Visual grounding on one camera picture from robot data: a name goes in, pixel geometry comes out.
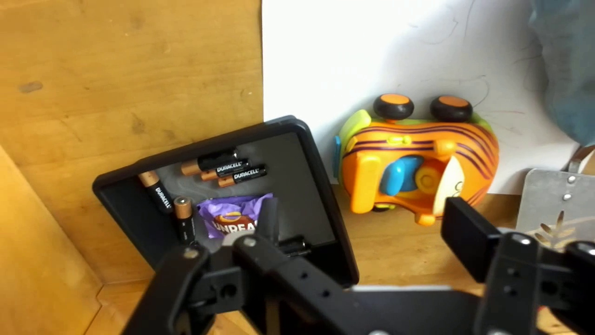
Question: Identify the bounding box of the black plastic tray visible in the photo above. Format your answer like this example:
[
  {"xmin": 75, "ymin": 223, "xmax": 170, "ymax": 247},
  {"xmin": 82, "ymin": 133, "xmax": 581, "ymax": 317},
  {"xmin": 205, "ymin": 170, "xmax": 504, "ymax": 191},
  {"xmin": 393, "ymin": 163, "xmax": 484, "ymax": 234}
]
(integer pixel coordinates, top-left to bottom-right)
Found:
[{"xmin": 93, "ymin": 115, "xmax": 359, "ymax": 286}]

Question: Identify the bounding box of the purple candy wrapper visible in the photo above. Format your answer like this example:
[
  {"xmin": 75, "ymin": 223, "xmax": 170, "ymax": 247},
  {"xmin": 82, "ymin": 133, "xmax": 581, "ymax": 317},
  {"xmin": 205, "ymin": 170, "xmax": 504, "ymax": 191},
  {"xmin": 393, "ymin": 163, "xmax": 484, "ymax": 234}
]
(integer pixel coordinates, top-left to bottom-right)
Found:
[{"xmin": 198, "ymin": 193, "xmax": 272, "ymax": 239}]

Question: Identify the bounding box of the wooden roll-top desk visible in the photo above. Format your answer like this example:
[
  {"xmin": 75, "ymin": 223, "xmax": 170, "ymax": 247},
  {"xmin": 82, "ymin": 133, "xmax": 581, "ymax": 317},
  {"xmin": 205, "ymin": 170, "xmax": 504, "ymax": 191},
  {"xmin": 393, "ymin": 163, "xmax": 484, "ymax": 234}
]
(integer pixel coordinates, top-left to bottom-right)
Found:
[{"xmin": 0, "ymin": 0, "xmax": 595, "ymax": 335}]

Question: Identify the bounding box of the light blue cloth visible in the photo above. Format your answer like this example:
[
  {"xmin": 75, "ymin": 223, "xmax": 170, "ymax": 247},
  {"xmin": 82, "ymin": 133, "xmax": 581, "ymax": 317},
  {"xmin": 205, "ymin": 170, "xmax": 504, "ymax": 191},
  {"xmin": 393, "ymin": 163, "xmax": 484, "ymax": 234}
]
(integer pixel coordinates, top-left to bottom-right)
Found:
[{"xmin": 528, "ymin": 0, "xmax": 595, "ymax": 144}]

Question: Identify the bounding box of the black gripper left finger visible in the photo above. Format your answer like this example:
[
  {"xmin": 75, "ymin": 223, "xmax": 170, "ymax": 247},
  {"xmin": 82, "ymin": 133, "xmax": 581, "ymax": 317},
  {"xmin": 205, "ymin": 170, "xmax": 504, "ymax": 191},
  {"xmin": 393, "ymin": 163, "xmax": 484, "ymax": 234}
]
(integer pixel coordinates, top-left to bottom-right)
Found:
[{"xmin": 259, "ymin": 196, "xmax": 279, "ymax": 241}]

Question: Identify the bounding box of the black battery with copper top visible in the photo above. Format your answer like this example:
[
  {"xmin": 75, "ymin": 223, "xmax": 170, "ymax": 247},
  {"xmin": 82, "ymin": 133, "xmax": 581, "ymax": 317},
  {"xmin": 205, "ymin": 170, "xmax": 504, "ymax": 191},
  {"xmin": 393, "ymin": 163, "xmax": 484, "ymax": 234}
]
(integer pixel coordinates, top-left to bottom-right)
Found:
[{"xmin": 138, "ymin": 170, "xmax": 173, "ymax": 213}]

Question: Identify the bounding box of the white paper sheet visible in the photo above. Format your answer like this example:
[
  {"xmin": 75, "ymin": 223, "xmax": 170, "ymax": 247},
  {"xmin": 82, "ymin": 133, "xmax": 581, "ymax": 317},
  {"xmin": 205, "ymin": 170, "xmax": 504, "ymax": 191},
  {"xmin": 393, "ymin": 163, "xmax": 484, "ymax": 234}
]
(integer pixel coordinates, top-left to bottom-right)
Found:
[{"xmin": 263, "ymin": 0, "xmax": 581, "ymax": 193}]

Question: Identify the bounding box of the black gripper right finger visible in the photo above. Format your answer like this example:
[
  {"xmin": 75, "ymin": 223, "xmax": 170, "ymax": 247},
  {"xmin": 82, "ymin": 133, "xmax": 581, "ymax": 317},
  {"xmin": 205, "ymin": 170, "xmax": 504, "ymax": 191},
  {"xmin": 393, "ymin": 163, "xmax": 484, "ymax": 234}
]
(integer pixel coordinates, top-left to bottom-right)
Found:
[{"xmin": 441, "ymin": 196, "xmax": 501, "ymax": 282}]

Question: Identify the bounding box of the silver metal bracket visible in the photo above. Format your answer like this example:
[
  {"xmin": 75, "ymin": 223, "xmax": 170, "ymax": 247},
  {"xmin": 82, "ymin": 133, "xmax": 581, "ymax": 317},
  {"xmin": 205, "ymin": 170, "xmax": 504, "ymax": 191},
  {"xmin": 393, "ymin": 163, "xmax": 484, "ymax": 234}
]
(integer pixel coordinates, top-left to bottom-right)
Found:
[{"xmin": 515, "ymin": 144, "xmax": 595, "ymax": 249}]

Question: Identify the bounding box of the orange toy car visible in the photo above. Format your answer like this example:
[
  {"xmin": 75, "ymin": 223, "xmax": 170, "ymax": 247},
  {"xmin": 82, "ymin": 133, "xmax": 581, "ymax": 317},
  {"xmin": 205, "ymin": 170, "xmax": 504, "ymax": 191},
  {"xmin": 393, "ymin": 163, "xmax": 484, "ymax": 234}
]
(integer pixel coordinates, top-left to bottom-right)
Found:
[{"xmin": 333, "ymin": 92, "xmax": 499, "ymax": 224}]

